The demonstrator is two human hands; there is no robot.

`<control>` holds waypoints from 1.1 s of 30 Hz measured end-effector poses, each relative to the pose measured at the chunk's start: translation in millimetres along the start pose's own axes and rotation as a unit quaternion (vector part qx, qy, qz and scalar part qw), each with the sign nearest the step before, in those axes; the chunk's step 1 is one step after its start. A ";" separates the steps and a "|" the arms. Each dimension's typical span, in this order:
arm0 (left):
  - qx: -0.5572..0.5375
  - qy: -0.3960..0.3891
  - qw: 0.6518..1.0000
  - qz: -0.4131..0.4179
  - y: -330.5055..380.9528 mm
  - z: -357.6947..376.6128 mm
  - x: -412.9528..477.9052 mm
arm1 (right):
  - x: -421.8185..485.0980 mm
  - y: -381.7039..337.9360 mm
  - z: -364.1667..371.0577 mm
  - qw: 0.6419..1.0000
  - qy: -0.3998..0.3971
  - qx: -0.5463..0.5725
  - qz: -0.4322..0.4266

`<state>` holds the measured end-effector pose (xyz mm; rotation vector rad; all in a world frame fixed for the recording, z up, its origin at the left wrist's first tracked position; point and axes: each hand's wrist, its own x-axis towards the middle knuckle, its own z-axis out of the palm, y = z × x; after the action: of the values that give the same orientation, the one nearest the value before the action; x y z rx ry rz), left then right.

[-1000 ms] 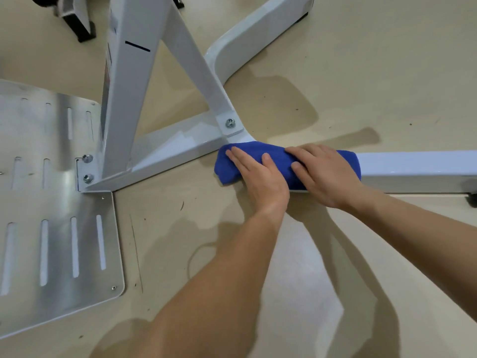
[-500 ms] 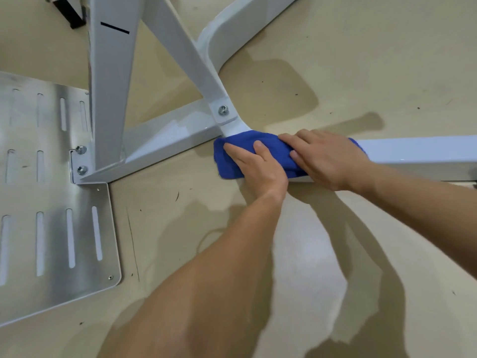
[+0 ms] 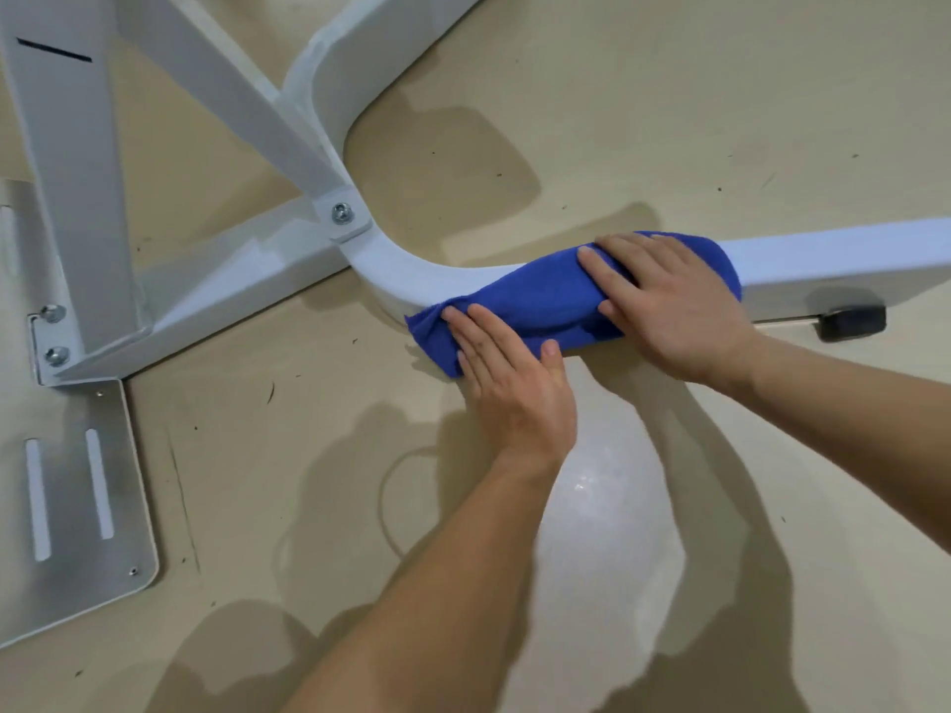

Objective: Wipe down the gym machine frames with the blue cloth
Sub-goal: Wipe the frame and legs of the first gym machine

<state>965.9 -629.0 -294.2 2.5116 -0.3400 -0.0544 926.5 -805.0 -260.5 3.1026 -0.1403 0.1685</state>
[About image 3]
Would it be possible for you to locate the person's left forearm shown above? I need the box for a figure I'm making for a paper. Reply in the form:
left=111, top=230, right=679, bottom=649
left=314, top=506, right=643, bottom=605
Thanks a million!
left=282, top=453, right=560, bottom=713

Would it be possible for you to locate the person's left hand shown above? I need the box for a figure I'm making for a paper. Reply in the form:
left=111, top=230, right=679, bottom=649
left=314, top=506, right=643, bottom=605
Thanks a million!
left=441, top=304, right=578, bottom=474

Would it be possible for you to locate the person's right hand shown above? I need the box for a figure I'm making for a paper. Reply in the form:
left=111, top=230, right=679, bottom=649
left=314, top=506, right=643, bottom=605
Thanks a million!
left=577, top=233, right=760, bottom=387

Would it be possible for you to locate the white metal frame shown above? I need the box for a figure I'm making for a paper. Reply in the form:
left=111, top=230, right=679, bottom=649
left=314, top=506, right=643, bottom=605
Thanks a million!
left=0, top=0, right=951, bottom=387

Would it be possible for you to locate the blue microfibre cloth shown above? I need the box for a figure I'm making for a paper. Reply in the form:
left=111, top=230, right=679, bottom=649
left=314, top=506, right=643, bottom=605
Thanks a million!
left=405, top=230, right=743, bottom=379

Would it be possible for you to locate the silver slotted metal plate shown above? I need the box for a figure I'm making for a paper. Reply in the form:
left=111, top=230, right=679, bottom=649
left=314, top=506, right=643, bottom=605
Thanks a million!
left=0, top=178, right=161, bottom=651

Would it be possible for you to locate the person's right forearm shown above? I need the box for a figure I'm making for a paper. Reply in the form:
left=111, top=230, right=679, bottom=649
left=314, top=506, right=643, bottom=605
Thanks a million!
left=721, top=332, right=951, bottom=555

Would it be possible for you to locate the thin grey cable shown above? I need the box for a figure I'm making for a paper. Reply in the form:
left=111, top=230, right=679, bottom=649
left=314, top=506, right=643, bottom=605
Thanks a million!
left=376, top=445, right=447, bottom=563

